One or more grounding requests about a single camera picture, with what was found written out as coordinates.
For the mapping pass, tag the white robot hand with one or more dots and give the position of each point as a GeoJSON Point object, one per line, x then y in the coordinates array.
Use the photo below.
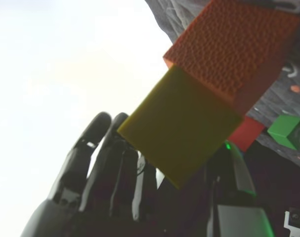
{"type": "Point", "coordinates": [110, 197]}

